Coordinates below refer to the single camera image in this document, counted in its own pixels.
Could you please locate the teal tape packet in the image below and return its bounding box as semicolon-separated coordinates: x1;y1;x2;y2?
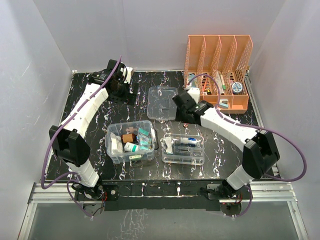
137;127;153;150

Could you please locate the aluminium frame rail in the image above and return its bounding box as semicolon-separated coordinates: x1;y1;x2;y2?
18;180;309;240

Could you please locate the clear plastic box lid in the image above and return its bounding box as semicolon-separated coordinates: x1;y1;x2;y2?
147;86;178;121

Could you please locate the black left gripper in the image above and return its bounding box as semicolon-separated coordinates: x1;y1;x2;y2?
106;79;139;107

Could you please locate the orange pen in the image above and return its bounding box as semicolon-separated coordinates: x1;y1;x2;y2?
201;76;209;93

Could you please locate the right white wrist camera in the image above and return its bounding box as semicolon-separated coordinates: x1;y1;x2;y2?
187;87;200;104

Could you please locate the clear plastic medicine box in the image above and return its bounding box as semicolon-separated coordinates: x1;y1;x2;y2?
105;120;159;164

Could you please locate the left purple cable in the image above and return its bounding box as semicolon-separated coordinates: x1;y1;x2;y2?
40;55;123;221

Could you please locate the white blue bandage roll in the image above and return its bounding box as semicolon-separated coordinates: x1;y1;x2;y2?
179;137;200;148

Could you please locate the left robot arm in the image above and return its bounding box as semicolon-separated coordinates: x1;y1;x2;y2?
48;59;139;200

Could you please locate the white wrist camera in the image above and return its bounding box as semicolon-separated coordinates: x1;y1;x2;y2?
120;66;134;84
187;87;200;104

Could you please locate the white marker pen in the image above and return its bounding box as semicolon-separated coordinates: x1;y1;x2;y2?
218;71;226;95

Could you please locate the round blue patterned tin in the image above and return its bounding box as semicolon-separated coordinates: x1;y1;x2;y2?
231;81;244;95

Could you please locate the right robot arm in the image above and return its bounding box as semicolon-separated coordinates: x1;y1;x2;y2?
172;91;280;199

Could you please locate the white gauze pad packet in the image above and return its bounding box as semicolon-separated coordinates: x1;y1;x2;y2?
110;132;124;155

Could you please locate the brown orange-capped bottle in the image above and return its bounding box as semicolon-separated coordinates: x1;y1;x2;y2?
121;133;137;144

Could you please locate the white green-label bottle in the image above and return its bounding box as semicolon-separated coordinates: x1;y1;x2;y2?
124;142;139;153

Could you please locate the white teal dressing packet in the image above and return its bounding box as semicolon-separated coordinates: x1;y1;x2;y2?
164;137;174;154

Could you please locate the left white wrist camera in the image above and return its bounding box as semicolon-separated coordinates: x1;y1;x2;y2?
120;66;134;84

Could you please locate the clear divider tray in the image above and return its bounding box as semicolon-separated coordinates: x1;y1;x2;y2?
161;133;205;166

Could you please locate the peach plastic desk organizer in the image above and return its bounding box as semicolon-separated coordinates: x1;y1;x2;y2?
183;35;253;114

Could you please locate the blue white stapler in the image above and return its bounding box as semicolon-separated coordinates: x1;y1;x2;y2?
218;99;229;109

